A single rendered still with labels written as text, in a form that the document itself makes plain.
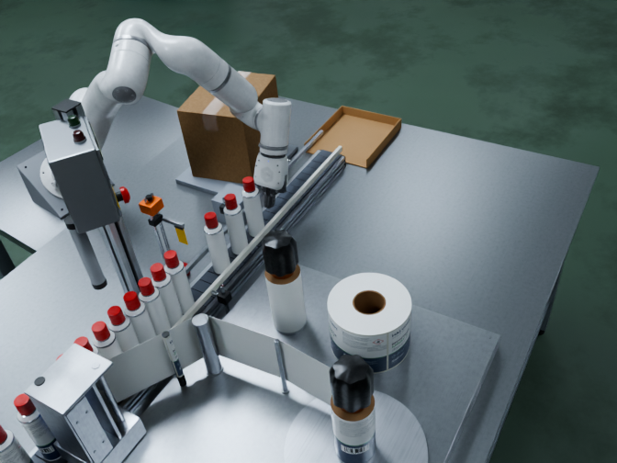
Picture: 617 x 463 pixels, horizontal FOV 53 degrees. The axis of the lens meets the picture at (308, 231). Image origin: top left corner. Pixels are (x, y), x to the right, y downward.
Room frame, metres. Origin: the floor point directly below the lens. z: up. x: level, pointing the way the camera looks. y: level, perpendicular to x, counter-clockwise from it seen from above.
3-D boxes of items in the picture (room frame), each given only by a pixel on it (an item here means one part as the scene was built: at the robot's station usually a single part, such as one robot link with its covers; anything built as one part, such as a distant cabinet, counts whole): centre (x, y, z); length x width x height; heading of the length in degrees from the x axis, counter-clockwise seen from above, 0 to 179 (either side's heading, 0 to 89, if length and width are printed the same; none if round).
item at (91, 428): (0.78, 0.51, 1.01); 0.14 x 0.13 x 0.26; 146
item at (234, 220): (1.40, 0.21, 0.98); 0.05 x 0.05 x 0.20
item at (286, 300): (1.09, 0.07, 1.03); 0.09 x 0.09 x 0.30
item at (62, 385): (0.78, 0.50, 1.14); 0.14 x 0.11 x 0.01; 146
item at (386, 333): (1.00, -0.13, 0.95); 0.20 x 0.20 x 0.14
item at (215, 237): (1.32, 0.26, 0.98); 0.05 x 0.05 x 0.20
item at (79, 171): (1.14, 0.48, 1.38); 0.17 x 0.10 x 0.19; 21
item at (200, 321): (0.97, 0.27, 0.97); 0.05 x 0.05 x 0.19
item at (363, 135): (2.01, -0.21, 0.85); 0.30 x 0.26 x 0.04; 146
